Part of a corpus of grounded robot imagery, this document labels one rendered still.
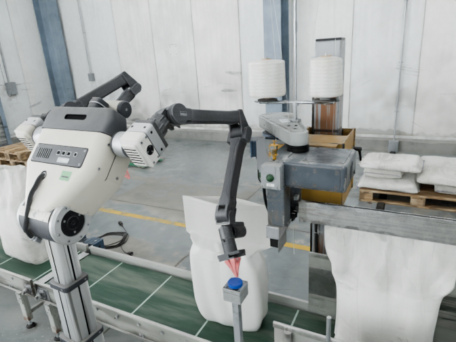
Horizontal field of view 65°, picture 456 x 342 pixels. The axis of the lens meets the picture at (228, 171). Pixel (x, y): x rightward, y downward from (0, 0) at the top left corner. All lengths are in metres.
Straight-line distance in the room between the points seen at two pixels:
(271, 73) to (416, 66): 4.93
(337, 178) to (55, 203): 0.96
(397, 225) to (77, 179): 1.17
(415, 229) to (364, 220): 0.18
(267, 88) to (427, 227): 0.82
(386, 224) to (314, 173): 0.37
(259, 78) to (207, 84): 5.83
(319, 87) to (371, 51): 4.91
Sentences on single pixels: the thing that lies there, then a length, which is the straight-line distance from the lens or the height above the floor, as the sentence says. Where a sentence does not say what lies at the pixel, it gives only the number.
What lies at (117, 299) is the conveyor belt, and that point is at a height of 0.38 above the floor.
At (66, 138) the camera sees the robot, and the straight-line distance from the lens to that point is 1.42.
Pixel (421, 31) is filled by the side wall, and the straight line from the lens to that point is 6.37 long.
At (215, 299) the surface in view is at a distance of 1.91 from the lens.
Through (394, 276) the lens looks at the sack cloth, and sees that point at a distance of 1.58.
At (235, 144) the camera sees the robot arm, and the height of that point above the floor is 1.34.
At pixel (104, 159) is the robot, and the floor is 1.41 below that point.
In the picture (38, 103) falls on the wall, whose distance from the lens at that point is 9.75.
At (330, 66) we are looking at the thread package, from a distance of 1.51.
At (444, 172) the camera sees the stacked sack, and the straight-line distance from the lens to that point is 4.44.
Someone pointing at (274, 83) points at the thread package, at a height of 1.59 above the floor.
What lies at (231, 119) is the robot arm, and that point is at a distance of 1.54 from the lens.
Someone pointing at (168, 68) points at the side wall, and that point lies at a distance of 7.87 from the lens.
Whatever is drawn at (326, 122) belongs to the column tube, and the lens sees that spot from 1.76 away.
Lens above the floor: 1.72
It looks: 18 degrees down
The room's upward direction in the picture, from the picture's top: 4 degrees counter-clockwise
